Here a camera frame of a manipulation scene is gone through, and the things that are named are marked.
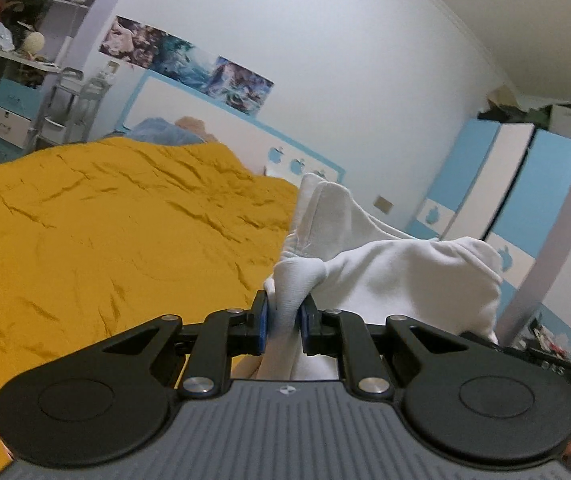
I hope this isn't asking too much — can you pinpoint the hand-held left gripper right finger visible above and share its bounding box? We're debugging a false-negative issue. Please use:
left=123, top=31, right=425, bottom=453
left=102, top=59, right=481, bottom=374
left=299, top=294, right=471, bottom=401

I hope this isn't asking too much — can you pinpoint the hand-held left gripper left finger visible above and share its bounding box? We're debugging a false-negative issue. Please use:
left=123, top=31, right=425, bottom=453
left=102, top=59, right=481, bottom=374
left=100, top=292, right=269, bottom=401

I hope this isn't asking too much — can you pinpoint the white small garment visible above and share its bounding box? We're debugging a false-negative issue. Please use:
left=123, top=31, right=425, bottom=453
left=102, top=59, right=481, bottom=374
left=255, top=172, right=505, bottom=381

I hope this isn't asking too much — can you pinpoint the blue and white wardrobe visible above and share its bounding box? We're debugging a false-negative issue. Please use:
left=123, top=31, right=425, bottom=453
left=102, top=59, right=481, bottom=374
left=410, top=105, right=571, bottom=356

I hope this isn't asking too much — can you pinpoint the yellow bed blanket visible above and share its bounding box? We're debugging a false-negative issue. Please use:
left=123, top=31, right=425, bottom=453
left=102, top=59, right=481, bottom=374
left=0, top=137, right=300, bottom=480

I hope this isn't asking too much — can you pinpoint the brown plush toy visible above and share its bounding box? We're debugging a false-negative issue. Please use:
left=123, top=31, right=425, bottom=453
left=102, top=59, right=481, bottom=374
left=175, top=116, right=220, bottom=144

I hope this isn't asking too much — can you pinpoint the blue pillow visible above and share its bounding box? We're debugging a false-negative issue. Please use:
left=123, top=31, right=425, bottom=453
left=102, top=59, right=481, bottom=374
left=128, top=117, right=206, bottom=146

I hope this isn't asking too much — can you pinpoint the white headboard with blue trim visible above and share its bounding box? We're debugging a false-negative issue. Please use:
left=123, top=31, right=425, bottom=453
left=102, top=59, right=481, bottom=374
left=124, top=70, right=346, bottom=187

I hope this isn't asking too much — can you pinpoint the dark green bag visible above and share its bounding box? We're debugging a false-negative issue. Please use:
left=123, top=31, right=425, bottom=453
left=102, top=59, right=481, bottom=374
left=478, top=86, right=552, bottom=127

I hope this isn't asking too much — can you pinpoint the white rolling cart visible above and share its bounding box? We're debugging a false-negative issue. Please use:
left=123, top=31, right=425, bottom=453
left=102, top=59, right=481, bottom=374
left=30, top=65, right=112, bottom=151

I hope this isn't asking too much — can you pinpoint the blue and white drawer unit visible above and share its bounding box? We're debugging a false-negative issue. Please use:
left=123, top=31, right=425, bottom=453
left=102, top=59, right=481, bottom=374
left=0, top=52, right=61, bottom=163

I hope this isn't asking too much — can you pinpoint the wall poster strip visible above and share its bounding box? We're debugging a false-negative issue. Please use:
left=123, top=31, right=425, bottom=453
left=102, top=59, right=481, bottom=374
left=99, top=15, right=275, bottom=117

